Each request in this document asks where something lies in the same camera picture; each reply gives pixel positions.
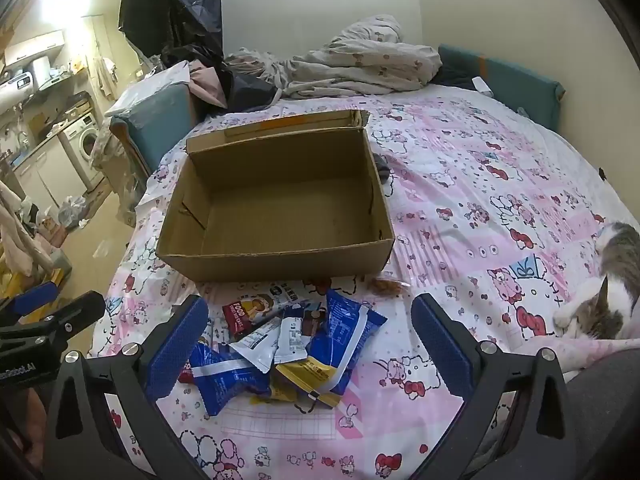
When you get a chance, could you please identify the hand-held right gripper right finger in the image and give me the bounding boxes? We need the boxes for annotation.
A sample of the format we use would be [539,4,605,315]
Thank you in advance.
[410,292,576,480]

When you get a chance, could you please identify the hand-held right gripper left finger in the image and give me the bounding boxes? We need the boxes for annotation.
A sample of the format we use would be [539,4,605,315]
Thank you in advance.
[42,295,211,480]

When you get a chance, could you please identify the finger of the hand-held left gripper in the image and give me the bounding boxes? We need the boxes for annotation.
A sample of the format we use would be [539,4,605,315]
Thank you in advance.
[0,290,107,347]
[0,281,59,319]

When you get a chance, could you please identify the small white blue snack packet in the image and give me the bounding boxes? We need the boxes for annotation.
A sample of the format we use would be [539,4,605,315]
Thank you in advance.
[272,310,313,365]

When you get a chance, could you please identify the brown cardboard box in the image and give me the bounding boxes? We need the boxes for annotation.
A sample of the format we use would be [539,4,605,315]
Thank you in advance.
[156,109,396,283]

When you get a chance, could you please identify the beige hanging clothes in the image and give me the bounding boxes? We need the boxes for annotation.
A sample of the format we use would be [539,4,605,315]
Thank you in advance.
[0,180,56,276]

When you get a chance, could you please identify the red and white snack packet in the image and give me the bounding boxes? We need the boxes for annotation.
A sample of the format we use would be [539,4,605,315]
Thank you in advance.
[222,282,313,342]

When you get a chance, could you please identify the small brown wrapped snack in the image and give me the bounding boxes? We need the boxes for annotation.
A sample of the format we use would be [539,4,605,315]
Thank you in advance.
[369,276,411,297]

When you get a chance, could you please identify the crumpled plastic bag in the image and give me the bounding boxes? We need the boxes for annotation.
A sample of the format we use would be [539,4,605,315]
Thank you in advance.
[57,195,91,228]

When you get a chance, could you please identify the white kitchen cabinet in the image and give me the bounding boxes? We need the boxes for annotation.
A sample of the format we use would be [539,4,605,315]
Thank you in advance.
[12,135,91,211]

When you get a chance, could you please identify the brown and white snack packet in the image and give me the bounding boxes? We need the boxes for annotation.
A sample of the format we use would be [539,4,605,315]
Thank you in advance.
[300,310,328,338]

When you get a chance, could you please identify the pink blanket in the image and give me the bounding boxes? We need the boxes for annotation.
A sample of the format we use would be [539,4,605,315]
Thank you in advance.
[520,335,640,376]

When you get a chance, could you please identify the pink cartoon printed bedsheet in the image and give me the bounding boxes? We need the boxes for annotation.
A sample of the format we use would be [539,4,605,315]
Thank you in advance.
[90,82,640,480]

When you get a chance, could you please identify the white washing machine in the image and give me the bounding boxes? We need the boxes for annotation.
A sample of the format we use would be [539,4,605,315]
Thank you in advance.
[62,112,106,193]

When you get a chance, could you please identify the grey and white cat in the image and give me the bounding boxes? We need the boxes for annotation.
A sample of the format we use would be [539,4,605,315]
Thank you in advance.
[552,221,640,341]

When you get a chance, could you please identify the white water heater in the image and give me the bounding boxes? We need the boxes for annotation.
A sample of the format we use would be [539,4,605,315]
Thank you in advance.
[0,72,36,111]

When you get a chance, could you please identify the teal padded bed end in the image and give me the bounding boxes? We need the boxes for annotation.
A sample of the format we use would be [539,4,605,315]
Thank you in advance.
[110,82,201,176]

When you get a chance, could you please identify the white plastic bag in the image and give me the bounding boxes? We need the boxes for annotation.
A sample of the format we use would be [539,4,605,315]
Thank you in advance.
[105,62,192,116]

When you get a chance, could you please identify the pink cloth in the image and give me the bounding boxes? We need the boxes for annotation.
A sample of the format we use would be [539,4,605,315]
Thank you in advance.
[187,60,231,108]

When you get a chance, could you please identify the dark jacket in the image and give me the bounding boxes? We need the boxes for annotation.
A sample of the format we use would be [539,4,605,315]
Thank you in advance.
[222,67,281,111]

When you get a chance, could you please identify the teal padded headboard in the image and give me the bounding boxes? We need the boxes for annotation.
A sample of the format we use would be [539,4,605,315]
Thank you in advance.
[437,44,566,131]

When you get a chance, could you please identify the rumpled printed duvet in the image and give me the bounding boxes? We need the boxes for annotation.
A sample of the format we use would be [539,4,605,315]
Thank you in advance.
[225,15,443,98]

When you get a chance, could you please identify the black hanging garment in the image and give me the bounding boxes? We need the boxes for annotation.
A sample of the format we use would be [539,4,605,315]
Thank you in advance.
[118,0,223,61]

